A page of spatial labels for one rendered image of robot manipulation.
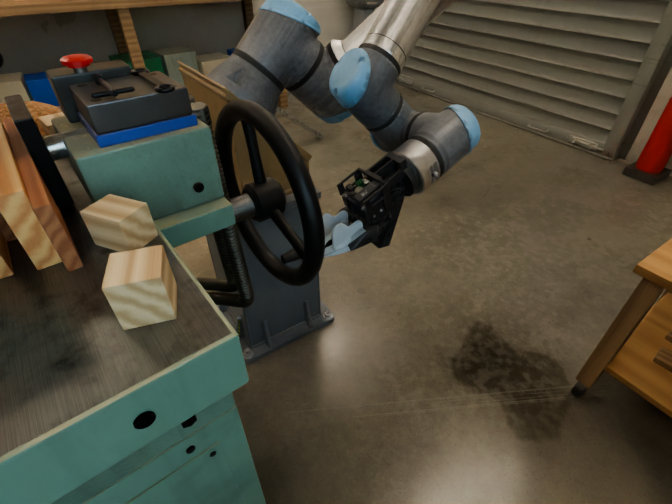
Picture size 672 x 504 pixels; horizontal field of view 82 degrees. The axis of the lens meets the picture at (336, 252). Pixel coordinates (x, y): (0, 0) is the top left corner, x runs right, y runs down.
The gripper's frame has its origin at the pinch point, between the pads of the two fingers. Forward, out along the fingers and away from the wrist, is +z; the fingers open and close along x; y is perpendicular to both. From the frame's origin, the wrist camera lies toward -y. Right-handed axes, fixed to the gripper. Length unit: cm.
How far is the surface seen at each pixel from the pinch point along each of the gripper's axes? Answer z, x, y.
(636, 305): -56, 35, -51
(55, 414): 26.7, 21.9, 30.5
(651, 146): -213, -12, -131
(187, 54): -67, -276, -49
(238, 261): 11.6, -4.1, 6.9
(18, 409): 28.3, 20.2, 31.0
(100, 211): 18.7, 6.7, 31.4
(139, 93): 9.2, -1.9, 34.7
